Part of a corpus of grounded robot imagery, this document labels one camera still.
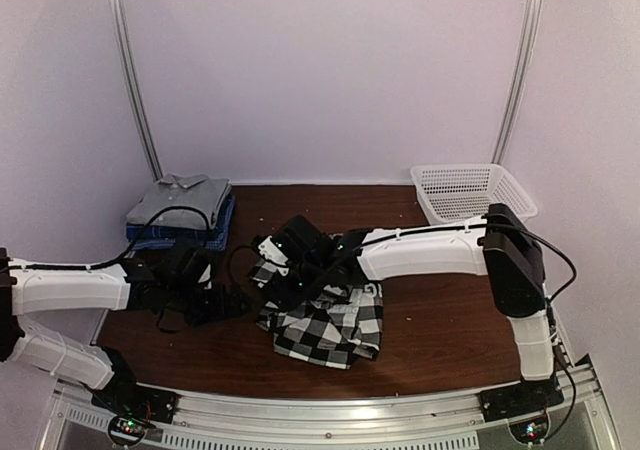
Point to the white plastic basket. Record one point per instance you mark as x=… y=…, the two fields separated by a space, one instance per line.
x=453 y=192

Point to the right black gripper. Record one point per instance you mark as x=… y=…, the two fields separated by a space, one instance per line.
x=286 y=296

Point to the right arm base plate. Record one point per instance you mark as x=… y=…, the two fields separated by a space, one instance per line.
x=522 y=398

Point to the right circuit board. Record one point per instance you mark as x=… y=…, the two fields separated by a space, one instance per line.
x=530 y=431

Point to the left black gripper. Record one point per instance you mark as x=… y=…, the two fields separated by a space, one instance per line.
x=219 y=309

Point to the black white checkered shirt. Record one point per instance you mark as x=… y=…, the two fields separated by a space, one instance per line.
x=343 y=325

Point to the aluminium frame post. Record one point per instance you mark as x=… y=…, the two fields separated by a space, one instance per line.
x=133 y=88
x=528 y=37

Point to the circuit board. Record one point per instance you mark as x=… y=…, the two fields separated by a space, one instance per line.
x=126 y=431
x=530 y=431

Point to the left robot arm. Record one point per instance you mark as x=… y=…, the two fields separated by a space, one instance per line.
x=123 y=284

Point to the left circuit board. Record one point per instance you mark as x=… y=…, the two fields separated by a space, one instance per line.
x=126 y=431

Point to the aluminium front rail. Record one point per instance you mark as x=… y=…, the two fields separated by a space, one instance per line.
x=448 y=420

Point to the folded blue plaid shirt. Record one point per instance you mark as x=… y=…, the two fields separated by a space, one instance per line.
x=156 y=237

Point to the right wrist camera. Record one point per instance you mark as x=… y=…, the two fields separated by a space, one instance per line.
x=272 y=253

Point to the right aluminium frame post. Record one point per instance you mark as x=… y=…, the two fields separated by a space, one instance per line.
x=528 y=37

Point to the left aluminium frame post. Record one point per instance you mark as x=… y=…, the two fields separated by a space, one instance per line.
x=133 y=88

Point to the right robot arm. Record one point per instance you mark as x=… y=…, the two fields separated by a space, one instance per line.
x=496 y=245

